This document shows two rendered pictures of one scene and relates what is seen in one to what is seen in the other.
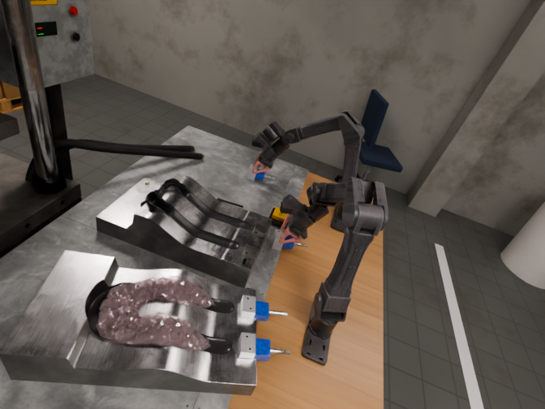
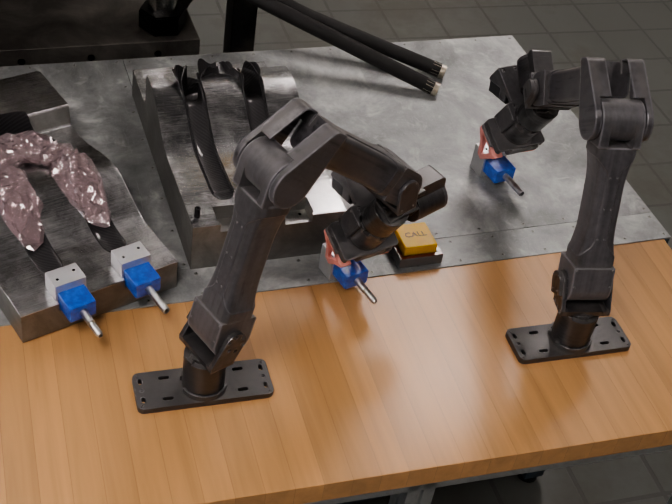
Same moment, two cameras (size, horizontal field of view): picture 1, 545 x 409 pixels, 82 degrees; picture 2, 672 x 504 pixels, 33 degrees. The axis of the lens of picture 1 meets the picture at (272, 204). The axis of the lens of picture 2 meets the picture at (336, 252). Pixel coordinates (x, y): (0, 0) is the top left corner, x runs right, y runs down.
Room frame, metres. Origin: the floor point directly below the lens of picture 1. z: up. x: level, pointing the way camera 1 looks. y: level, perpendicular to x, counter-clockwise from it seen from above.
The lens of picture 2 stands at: (0.19, -1.28, 2.06)
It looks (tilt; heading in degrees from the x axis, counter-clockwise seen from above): 41 degrees down; 61
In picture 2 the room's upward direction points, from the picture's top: 10 degrees clockwise
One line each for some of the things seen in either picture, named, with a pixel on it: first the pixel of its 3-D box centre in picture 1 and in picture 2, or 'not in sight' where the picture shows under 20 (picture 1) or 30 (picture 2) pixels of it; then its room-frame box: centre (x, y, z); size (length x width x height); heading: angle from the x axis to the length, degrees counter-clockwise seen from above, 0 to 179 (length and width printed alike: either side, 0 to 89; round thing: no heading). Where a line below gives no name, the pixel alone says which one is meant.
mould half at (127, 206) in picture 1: (190, 219); (232, 138); (0.77, 0.24, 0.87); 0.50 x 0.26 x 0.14; 86
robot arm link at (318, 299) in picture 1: (330, 306); (211, 334); (0.58, -0.24, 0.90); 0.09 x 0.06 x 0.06; 107
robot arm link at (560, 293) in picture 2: not in sight; (581, 291); (1.17, -0.30, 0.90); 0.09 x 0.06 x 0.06; 166
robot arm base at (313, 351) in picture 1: (323, 322); (204, 369); (0.58, -0.25, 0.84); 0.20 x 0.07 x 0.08; 174
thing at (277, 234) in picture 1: (290, 242); (353, 276); (0.87, -0.11, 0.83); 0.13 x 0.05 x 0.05; 100
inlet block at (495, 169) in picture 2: (262, 174); (502, 172); (1.26, 0.09, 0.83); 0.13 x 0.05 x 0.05; 95
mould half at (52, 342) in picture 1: (155, 320); (31, 194); (0.41, 0.18, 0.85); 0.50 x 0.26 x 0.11; 104
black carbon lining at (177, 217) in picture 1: (195, 212); (230, 121); (0.76, 0.23, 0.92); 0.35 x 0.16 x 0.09; 86
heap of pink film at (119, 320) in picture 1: (158, 307); (35, 173); (0.42, 0.18, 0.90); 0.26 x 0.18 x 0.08; 104
